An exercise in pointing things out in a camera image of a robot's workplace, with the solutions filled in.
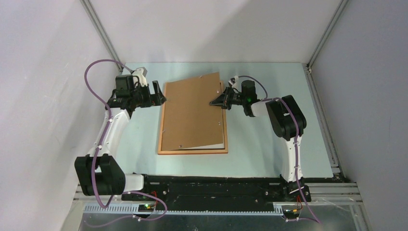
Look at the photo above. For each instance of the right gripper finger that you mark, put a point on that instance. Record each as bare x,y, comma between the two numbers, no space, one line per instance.
219,103
224,95

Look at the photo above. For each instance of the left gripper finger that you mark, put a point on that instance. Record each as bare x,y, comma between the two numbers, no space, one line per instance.
157,100
157,89

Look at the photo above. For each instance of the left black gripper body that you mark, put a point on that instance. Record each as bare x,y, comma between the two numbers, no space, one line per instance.
143,96

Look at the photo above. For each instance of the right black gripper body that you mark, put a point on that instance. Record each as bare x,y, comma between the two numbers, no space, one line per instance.
236,99

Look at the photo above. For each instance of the brown backing board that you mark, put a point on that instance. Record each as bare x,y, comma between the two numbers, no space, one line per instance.
191,111

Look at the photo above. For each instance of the wooden picture frame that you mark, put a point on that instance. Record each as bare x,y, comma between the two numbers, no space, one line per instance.
161,134

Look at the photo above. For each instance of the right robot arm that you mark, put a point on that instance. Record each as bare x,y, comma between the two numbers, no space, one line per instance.
287,121

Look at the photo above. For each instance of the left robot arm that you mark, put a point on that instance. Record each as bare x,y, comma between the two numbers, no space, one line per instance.
98,169

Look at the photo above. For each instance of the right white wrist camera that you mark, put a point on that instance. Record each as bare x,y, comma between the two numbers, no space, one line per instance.
233,82

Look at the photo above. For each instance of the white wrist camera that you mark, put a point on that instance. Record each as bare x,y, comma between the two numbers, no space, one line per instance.
233,82
139,77

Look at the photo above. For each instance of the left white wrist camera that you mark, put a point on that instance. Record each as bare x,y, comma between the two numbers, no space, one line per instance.
139,77

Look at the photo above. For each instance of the right aluminium corner post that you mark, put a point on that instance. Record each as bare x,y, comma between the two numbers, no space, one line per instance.
327,32

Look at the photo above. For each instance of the aluminium corner post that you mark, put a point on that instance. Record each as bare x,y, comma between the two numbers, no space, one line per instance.
327,32
95,20

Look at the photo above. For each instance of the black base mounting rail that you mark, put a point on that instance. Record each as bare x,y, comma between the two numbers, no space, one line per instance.
213,194

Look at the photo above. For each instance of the left aluminium corner post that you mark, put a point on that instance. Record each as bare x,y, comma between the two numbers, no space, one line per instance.
95,20

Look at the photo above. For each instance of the grey cable duct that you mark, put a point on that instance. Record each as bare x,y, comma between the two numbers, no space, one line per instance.
142,209

